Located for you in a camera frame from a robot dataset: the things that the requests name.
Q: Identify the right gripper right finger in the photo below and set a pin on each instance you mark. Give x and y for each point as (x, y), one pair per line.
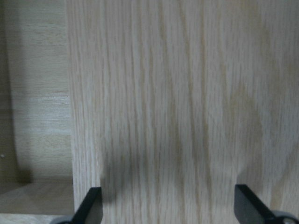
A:
(249, 209)

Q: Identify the wooden drawer front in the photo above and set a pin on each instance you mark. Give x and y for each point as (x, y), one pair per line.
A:
(173, 102)

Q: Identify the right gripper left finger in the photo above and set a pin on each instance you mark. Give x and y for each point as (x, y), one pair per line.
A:
(91, 209)

